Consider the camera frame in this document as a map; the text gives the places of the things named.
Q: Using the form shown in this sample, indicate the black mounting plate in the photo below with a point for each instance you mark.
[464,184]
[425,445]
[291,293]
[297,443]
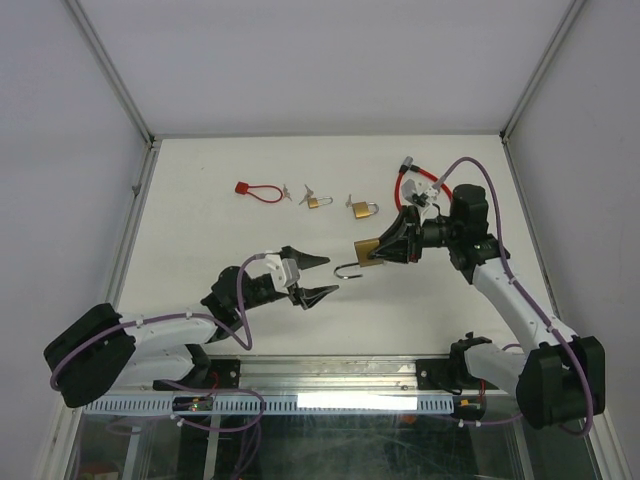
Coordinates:
[457,375]
[208,374]

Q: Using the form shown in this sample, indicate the large brass padlock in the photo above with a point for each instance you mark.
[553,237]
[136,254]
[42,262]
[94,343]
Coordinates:
[364,259]

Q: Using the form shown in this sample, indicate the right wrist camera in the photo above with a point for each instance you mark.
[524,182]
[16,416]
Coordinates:
[424,198]

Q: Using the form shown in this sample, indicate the left aluminium frame post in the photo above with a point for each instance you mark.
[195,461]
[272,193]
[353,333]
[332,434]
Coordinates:
[105,63]

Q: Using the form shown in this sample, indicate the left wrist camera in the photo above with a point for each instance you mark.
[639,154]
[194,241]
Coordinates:
[284,272]

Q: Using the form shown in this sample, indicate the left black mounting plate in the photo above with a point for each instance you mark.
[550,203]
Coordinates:
[208,374]

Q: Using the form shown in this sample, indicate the red thin-cable padlock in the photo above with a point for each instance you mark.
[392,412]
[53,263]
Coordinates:
[264,193]

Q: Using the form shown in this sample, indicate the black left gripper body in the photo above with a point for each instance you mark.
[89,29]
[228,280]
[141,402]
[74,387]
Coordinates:
[261,295]

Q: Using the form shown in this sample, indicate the small brass long-shackle padlock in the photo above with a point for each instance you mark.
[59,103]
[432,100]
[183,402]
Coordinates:
[312,201]

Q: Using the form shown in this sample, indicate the medium brass padlock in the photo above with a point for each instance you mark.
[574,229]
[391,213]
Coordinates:
[363,209]

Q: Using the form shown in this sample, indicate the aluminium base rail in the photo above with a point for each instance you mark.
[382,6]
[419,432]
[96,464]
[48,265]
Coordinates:
[320,372]

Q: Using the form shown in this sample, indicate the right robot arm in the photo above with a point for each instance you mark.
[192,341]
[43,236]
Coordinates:
[485,264]

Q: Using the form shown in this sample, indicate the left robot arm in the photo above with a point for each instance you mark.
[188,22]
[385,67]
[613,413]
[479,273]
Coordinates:
[105,349]

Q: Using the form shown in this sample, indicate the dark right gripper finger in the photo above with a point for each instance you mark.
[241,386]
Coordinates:
[394,250]
[404,226]

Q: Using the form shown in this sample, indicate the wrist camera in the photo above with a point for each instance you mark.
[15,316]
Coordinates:
[284,272]
[424,198]

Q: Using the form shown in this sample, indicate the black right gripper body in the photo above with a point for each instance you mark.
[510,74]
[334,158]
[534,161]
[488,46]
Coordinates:
[433,233]

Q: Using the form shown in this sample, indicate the right aluminium frame post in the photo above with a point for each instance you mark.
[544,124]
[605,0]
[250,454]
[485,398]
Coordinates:
[552,49]

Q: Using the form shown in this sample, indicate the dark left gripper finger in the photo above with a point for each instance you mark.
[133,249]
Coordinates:
[296,260]
[307,298]

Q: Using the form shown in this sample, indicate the white slotted cable duct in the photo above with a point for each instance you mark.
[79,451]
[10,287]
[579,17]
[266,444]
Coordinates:
[303,403]

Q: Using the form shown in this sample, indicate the thick red cable lock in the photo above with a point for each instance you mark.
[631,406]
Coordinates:
[408,166]

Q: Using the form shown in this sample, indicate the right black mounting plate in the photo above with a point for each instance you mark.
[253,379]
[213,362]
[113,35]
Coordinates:
[457,375]

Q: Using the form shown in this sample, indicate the aluminium frame post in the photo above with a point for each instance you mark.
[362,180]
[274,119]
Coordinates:
[552,49]
[105,63]

